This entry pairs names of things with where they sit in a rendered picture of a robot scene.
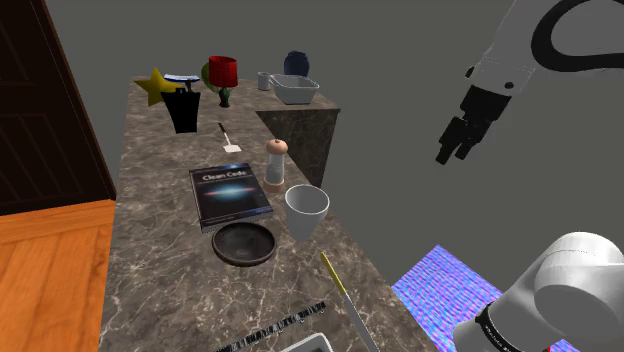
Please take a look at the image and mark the white spatula with black handle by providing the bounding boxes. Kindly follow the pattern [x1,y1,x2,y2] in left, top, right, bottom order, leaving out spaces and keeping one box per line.
[217,122,243,155]

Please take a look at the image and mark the dark wooden door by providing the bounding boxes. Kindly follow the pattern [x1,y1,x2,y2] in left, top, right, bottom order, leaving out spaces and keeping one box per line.
[0,0,118,217]

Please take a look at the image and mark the white cup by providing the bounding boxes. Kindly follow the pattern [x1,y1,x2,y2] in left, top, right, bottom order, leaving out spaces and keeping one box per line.
[284,183,331,243]

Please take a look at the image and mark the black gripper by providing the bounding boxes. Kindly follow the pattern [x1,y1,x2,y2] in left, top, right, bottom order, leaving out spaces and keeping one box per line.
[435,84,514,166]

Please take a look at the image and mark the red lamp with green base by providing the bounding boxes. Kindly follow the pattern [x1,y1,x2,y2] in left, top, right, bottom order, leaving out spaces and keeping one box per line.
[207,55,240,109]

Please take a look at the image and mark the pepper mill with wooden top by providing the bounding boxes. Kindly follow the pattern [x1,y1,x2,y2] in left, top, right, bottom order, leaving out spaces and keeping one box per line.
[263,138,290,194]

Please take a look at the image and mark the knife with yellow handle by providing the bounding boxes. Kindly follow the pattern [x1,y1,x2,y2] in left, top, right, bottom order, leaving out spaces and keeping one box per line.
[319,250,382,352]

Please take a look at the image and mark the grey rectangular tub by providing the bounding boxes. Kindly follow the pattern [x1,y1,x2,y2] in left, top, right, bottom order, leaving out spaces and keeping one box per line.
[268,73,321,106]

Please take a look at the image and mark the blue and white plate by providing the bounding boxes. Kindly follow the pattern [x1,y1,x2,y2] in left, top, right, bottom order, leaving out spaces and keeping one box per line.
[163,72,202,84]

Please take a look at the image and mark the dark blue book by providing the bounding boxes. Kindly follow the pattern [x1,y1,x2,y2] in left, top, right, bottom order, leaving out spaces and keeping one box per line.
[188,162,275,234]

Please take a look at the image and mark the yellow star figure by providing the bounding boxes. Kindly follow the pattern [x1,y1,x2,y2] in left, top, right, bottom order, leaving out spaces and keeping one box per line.
[133,66,184,108]

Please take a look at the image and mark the dark round bowl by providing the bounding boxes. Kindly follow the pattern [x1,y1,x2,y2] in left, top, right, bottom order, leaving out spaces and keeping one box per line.
[210,221,278,268]

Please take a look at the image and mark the green round object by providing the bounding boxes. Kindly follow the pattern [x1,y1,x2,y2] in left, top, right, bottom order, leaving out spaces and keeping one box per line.
[200,61,222,94]

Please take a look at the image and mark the blue patterned robot stand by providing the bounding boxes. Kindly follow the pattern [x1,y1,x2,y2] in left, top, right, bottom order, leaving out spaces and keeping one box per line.
[391,244,582,352]

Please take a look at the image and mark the white rectangular container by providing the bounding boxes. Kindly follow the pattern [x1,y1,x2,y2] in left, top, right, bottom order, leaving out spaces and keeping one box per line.
[279,332,336,352]

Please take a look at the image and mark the dark blue vase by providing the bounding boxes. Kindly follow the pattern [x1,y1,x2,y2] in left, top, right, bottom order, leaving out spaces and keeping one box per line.
[283,50,311,78]

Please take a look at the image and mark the black tapered vase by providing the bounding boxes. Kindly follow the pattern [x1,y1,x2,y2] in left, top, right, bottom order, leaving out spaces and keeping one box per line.
[160,80,203,135]

